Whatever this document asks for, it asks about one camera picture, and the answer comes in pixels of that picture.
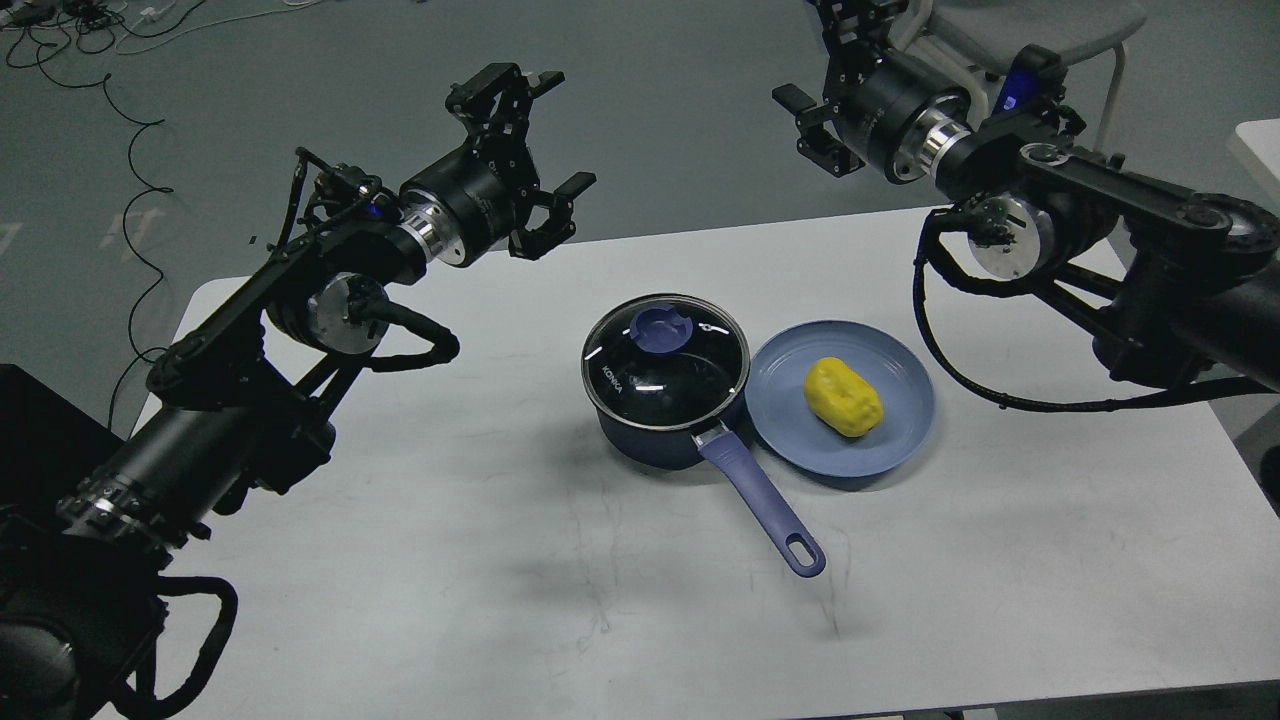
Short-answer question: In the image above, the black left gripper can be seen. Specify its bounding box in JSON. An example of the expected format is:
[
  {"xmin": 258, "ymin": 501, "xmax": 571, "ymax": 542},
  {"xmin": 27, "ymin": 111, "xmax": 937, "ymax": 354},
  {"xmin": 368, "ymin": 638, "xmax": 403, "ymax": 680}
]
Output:
[{"xmin": 399, "ymin": 63, "xmax": 596, "ymax": 268}]

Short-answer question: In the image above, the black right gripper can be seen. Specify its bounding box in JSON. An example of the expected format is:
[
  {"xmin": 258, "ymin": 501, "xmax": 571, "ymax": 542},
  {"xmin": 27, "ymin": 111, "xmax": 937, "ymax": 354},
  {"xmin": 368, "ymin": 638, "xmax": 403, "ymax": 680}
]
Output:
[{"xmin": 771, "ymin": 1, "xmax": 972, "ymax": 184}]

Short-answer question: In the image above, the glass pot lid blue knob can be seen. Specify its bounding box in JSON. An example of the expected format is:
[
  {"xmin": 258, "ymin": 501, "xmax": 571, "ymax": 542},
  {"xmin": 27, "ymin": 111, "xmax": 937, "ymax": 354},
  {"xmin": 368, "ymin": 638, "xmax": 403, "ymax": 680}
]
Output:
[{"xmin": 580, "ymin": 293, "xmax": 751, "ymax": 430}]

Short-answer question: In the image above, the yellow potato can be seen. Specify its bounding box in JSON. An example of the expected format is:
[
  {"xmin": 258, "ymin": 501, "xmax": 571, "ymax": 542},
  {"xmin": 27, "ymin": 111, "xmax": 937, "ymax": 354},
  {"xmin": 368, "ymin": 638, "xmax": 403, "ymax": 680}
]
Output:
[{"xmin": 803, "ymin": 357, "xmax": 884, "ymax": 439}]

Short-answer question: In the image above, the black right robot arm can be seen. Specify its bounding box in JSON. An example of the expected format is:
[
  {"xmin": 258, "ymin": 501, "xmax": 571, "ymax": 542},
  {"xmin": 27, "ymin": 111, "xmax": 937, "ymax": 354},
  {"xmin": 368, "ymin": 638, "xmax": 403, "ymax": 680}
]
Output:
[{"xmin": 773, "ymin": 1, "xmax": 1279, "ymax": 413}]

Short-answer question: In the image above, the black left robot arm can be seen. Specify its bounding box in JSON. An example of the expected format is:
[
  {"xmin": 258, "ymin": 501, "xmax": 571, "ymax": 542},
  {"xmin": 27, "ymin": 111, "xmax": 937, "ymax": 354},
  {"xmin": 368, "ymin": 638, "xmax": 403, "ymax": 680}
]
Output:
[{"xmin": 3, "ymin": 63, "xmax": 595, "ymax": 719}]

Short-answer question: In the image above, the grey office chair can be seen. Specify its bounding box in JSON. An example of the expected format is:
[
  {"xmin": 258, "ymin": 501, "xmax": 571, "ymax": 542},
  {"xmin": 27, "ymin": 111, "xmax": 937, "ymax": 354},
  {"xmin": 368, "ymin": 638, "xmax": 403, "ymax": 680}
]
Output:
[{"xmin": 890, "ymin": 1, "xmax": 1147, "ymax": 151}]

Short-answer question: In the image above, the blue plate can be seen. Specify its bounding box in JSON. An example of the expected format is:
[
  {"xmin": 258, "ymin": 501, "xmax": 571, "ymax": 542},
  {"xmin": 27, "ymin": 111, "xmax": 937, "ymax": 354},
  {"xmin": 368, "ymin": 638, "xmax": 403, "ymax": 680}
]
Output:
[{"xmin": 746, "ymin": 320, "xmax": 936, "ymax": 479}]

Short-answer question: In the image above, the white side table corner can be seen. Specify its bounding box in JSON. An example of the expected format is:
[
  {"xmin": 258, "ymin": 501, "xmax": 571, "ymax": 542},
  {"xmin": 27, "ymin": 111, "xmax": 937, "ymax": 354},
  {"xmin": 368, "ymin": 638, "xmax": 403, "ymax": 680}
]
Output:
[{"xmin": 1228, "ymin": 118, "xmax": 1280, "ymax": 205}]

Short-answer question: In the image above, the black box at left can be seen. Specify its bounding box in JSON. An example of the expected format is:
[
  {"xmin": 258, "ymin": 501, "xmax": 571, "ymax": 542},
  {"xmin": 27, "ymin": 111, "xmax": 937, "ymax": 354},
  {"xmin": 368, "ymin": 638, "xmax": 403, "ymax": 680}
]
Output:
[{"xmin": 1, "ymin": 364, "xmax": 124, "ymax": 529}]

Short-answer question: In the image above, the dark blue saucepan purple handle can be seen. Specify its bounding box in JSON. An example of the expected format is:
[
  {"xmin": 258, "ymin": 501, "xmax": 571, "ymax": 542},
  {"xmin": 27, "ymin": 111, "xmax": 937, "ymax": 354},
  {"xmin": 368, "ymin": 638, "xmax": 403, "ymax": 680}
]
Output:
[{"xmin": 580, "ymin": 293, "xmax": 826, "ymax": 578}]

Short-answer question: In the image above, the white cable on floor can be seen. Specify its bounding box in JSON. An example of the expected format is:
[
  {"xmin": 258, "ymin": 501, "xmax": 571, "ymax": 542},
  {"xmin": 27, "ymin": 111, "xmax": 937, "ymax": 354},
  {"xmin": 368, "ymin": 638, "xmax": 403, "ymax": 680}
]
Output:
[{"xmin": 111, "ymin": 0, "xmax": 332, "ymax": 56}]

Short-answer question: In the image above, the black cable on floor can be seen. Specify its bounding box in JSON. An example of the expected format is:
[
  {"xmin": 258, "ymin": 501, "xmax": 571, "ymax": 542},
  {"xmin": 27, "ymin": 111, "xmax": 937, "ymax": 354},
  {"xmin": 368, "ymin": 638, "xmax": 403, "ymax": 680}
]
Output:
[{"xmin": 4, "ymin": 0, "xmax": 211, "ymax": 433}]

